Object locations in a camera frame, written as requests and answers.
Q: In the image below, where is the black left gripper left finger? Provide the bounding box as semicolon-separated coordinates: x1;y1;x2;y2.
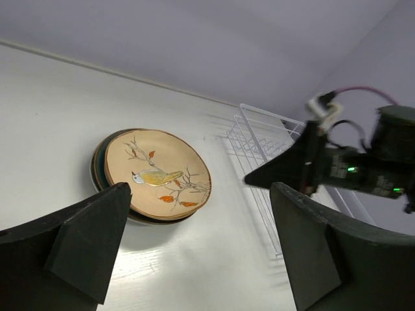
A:
1;183;132;310

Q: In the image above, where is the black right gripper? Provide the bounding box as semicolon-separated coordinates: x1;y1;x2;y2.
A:
244;106;414;214

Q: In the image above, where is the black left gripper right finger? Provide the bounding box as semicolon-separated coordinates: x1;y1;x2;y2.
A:
270;183;414;310

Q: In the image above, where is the dark teal brown-rimmed plate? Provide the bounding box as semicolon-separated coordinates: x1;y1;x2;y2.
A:
89;128;195;225

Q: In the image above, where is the yellow cream plate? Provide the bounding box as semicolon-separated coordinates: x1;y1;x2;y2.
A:
104;129;212;220

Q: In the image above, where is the red plate teal flower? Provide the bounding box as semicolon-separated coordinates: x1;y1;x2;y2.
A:
89;159;170;225

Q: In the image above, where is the light green plate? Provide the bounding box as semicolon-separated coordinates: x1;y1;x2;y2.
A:
95;139;110;190

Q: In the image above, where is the white wire dish rack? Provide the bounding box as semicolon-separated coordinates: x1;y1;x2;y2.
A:
213;102;377;260

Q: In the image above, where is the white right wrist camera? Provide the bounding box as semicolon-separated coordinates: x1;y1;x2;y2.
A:
305;91;344;133

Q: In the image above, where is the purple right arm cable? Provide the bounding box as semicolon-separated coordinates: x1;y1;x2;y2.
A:
333;86;399;106

